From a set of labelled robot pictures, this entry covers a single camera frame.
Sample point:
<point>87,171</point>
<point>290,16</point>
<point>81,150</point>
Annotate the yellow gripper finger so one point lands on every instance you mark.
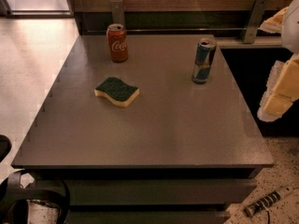
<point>275,24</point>
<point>282,90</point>

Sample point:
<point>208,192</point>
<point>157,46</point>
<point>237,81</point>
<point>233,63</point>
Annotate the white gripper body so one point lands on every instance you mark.
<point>291,27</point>

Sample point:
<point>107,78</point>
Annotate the blue silver redbull can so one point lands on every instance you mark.
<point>204,57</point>

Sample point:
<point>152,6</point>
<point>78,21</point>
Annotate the red coca-cola can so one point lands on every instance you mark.
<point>116,38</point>

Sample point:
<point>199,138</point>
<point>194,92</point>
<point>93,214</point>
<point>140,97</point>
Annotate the white power strip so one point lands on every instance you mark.
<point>268,200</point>

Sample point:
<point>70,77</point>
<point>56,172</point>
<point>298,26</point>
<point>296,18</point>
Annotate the grey table drawer front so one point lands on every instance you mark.
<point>159,191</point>

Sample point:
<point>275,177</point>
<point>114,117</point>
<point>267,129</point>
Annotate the green yellow sponge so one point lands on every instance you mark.
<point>116,91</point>

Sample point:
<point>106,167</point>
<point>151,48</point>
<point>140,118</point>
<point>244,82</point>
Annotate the lower grey drawer front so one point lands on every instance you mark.
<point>185,217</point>

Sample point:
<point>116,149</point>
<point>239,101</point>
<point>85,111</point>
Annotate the black chair base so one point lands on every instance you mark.
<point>21,205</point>

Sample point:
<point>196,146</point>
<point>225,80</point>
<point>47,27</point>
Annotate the right metal wall bracket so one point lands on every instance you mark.
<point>249,33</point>

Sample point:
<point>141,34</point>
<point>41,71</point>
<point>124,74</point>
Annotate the metal wall bracket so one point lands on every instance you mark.
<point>117,10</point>
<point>249,33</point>

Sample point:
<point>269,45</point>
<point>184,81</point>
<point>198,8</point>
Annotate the left metal wall bracket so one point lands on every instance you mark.
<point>117,10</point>

